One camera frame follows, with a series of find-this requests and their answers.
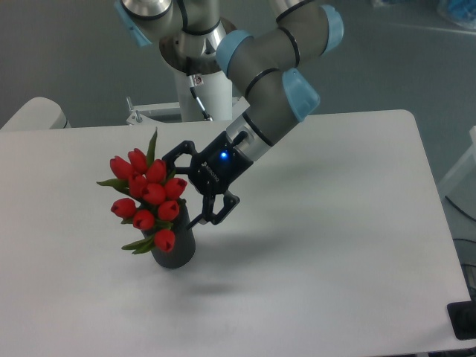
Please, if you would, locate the black ribbed vase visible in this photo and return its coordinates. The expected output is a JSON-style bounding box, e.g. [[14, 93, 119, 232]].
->
[[151, 203, 196, 269]]

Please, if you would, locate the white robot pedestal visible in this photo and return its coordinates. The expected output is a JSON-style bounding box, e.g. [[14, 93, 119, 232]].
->
[[125, 18, 262, 126]]

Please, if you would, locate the white rounded furniture piece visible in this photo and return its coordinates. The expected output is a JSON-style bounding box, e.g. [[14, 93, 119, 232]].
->
[[1, 97, 71, 132]]

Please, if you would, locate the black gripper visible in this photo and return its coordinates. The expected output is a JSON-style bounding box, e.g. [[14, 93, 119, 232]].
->
[[161, 130, 256, 230]]

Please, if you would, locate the clear bag with blue items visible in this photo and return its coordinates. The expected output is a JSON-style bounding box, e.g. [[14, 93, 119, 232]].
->
[[437, 0, 475, 30]]

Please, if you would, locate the red tulip bouquet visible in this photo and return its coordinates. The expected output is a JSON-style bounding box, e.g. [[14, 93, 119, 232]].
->
[[97, 132, 187, 254]]

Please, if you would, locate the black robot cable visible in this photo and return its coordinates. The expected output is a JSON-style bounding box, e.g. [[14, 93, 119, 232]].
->
[[184, 55, 215, 123]]

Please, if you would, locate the black device at table edge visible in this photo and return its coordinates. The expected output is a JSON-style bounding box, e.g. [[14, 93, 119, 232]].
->
[[447, 301, 475, 341]]

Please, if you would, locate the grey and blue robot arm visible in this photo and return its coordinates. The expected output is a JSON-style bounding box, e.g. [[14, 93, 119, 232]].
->
[[164, 1, 344, 225]]

